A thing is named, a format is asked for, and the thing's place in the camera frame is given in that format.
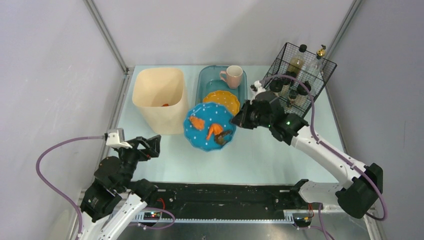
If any orange polka dot plate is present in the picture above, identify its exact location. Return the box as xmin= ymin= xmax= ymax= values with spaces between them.
xmin=202 ymin=90 xmax=240 ymax=116

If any white granule shaker black lid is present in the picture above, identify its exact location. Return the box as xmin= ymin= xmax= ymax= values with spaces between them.
xmin=296 ymin=81 xmax=312 ymax=107
xmin=269 ymin=79 xmax=284 ymax=96

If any small pepper shaker black lid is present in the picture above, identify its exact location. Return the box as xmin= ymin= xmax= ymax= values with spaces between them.
xmin=286 ymin=89 xmax=298 ymax=108

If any blue polka dot plate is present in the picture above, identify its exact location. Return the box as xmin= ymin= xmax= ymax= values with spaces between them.
xmin=183 ymin=102 xmax=236 ymax=152

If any pink ceramic mug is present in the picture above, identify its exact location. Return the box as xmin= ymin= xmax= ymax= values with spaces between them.
xmin=219 ymin=65 xmax=244 ymax=89

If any black wire rack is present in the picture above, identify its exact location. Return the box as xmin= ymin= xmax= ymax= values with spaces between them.
xmin=260 ymin=42 xmax=337 ymax=118

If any teal transparent plastic tub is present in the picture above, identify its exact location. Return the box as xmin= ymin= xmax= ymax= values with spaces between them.
xmin=195 ymin=65 xmax=248 ymax=104

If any cream plastic waste bin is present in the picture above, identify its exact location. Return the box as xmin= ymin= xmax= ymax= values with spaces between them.
xmin=132 ymin=67 xmax=189 ymax=135

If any dark sauce bottle red label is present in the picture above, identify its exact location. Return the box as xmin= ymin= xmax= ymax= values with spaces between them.
xmin=287 ymin=44 xmax=307 ymax=78

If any clear glass bottle gold stopper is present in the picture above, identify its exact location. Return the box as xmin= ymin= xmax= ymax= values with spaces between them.
xmin=305 ymin=44 xmax=327 ymax=78

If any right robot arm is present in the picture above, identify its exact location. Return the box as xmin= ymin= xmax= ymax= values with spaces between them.
xmin=230 ymin=91 xmax=383 ymax=219

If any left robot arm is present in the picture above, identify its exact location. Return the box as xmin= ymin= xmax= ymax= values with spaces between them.
xmin=77 ymin=130 xmax=162 ymax=240

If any orange chicken drumstick toy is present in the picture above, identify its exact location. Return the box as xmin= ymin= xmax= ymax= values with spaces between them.
xmin=206 ymin=123 xmax=224 ymax=141

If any orange shredded food piece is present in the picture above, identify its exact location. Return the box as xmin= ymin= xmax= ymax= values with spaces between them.
xmin=188 ymin=115 xmax=205 ymax=131

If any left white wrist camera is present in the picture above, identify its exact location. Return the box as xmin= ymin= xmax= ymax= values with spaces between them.
xmin=105 ymin=128 xmax=133 ymax=149

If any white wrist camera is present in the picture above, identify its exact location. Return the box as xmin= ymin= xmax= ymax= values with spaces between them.
xmin=105 ymin=128 xmax=133 ymax=149
xmin=250 ymin=80 xmax=266 ymax=101

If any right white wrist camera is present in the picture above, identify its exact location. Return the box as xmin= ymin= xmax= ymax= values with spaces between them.
xmin=250 ymin=80 xmax=266 ymax=101

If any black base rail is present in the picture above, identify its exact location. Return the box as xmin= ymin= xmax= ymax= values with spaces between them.
xmin=146 ymin=182 xmax=323 ymax=222

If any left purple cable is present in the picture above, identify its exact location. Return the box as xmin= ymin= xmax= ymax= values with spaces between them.
xmin=35 ymin=135 xmax=107 ymax=240

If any purple cable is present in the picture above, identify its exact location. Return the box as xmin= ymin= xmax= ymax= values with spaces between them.
xmin=35 ymin=135 xmax=107 ymax=240
xmin=259 ymin=74 xmax=389 ymax=222

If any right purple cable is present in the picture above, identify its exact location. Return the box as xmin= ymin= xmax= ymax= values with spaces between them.
xmin=259 ymin=74 xmax=389 ymax=222

